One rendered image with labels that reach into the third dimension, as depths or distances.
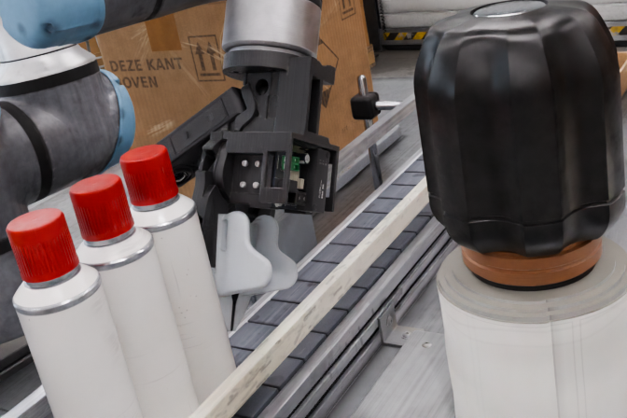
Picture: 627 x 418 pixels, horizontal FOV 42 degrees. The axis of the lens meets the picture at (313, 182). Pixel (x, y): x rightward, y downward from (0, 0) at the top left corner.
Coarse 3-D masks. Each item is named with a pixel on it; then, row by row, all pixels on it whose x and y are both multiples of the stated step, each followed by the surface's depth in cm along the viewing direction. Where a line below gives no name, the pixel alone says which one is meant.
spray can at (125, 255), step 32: (96, 192) 50; (96, 224) 50; (128, 224) 51; (96, 256) 51; (128, 256) 51; (128, 288) 51; (160, 288) 53; (128, 320) 52; (160, 320) 53; (128, 352) 53; (160, 352) 53; (160, 384) 54; (192, 384) 57; (160, 416) 55
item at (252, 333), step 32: (416, 160) 102; (384, 192) 95; (352, 224) 88; (416, 224) 85; (320, 256) 82; (384, 256) 80; (288, 288) 77; (352, 288) 75; (256, 320) 73; (320, 320) 71; (256, 416) 60
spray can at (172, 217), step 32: (128, 160) 54; (160, 160) 55; (128, 192) 56; (160, 192) 55; (160, 224) 55; (192, 224) 56; (160, 256) 55; (192, 256) 56; (192, 288) 57; (192, 320) 57; (192, 352) 58; (224, 352) 60
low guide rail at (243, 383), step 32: (416, 192) 84; (384, 224) 78; (352, 256) 73; (320, 288) 69; (288, 320) 65; (256, 352) 61; (288, 352) 64; (224, 384) 58; (256, 384) 60; (192, 416) 55; (224, 416) 57
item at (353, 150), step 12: (396, 108) 96; (408, 108) 97; (384, 120) 93; (396, 120) 95; (372, 132) 90; (384, 132) 92; (348, 144) 88; (360, 144) 88; (372, 144) 90; (348, 156) 85; (276, 216) 74; (36, 396) 52; (24, 408) 51; (36, 408) 52; (48, 408) 53
